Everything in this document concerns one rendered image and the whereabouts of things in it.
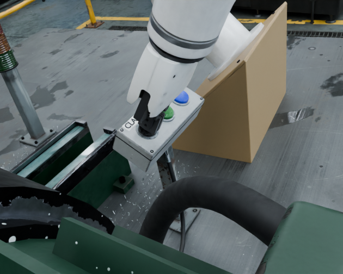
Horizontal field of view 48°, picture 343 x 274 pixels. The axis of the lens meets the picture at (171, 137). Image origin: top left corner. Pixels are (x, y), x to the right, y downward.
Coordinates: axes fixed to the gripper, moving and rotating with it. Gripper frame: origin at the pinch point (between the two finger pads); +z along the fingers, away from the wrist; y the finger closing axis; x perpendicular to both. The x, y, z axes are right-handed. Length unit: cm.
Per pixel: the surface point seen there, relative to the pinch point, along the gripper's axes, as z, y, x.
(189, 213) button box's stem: 25.4, -6.5, 12.6
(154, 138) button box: 2.8, 0.6, 1.9
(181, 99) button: 2.0, -9.1, 0.6
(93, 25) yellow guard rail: 233, -262, -198
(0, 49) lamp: 27, -14, -49
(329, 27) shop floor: 116, -296, 16
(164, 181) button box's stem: 17.3, -3.7, 5.5
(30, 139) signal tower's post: 53, -12, -38
